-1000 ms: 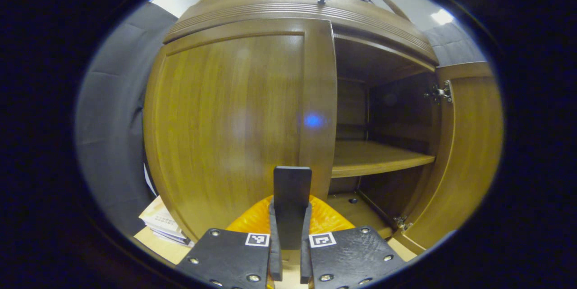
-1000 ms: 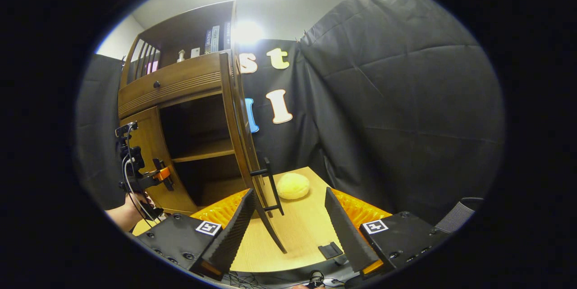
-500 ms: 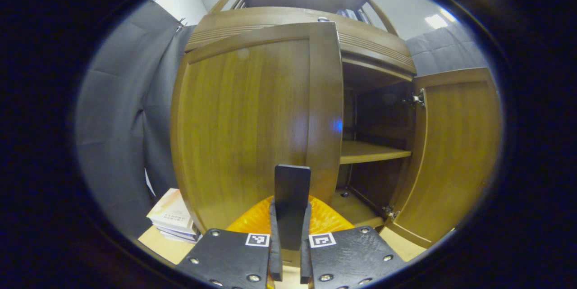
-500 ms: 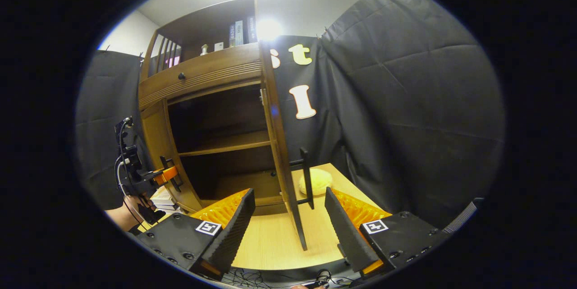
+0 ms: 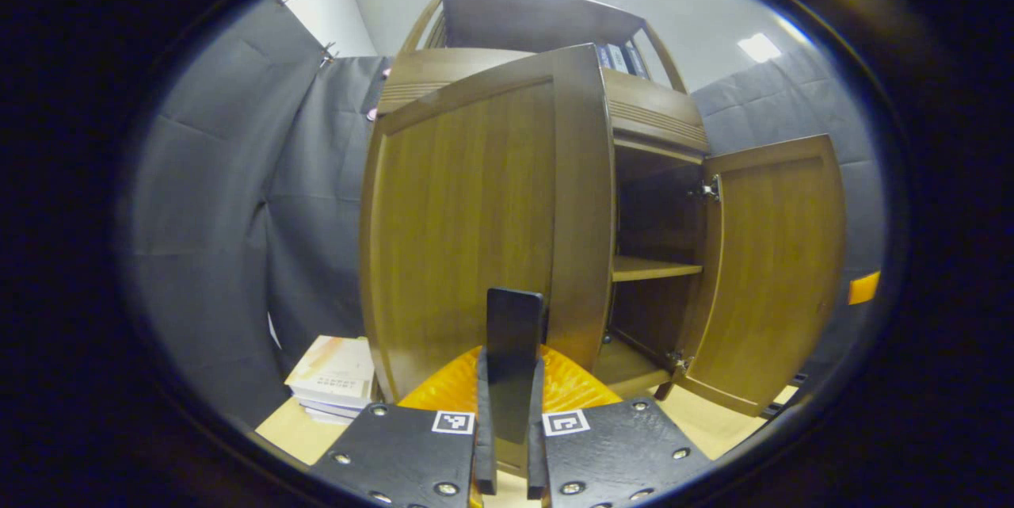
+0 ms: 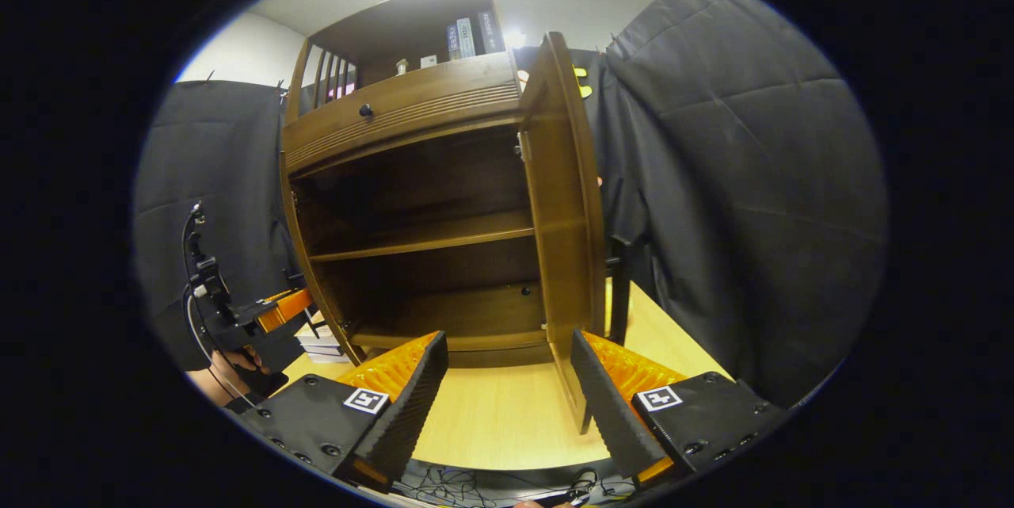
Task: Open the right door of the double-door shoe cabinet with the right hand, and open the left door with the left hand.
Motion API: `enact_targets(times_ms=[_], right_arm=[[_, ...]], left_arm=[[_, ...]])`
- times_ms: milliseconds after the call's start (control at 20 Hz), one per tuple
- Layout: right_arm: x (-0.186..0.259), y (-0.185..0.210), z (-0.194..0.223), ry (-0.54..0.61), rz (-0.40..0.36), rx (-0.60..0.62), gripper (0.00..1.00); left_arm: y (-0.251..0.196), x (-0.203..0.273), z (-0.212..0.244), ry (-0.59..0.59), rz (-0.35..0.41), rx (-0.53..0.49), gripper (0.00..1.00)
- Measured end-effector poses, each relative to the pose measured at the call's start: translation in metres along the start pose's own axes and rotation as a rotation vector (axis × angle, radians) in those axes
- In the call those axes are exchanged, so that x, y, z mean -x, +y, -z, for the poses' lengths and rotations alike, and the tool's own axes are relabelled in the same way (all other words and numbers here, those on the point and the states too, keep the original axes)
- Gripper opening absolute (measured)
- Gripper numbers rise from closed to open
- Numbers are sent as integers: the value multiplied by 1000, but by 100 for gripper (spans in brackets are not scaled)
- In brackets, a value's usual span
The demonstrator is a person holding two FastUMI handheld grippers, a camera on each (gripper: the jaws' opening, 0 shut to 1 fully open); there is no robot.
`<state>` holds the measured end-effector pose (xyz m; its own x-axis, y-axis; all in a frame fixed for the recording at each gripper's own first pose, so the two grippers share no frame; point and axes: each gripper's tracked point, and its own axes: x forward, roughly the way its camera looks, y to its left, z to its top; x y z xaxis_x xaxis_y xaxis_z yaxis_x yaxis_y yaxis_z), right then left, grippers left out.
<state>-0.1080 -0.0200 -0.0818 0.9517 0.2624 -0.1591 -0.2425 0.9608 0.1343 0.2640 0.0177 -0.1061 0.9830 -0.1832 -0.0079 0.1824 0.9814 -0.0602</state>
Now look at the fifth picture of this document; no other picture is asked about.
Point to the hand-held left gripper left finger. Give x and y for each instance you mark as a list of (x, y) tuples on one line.
[(484, 452)]

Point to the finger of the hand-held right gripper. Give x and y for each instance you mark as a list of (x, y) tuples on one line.
[(865, 288)]

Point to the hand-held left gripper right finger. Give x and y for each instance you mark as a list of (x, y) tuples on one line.
[(536, 460)]

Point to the wooden cabinet door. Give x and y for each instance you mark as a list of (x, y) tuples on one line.
[(768, 270), (467, 215)]

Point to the wooden double-door shoe cabinet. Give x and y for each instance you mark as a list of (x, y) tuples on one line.
[(653, 116)]

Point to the stack of books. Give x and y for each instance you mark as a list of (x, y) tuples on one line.
[(333, 377)]

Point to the small ceiling light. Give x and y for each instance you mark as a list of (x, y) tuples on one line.
[(759, 47)]

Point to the light blue book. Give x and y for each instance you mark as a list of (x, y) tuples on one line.
[(618, 58)]

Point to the dark blue book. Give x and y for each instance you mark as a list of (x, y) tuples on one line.
[(602, 57)]

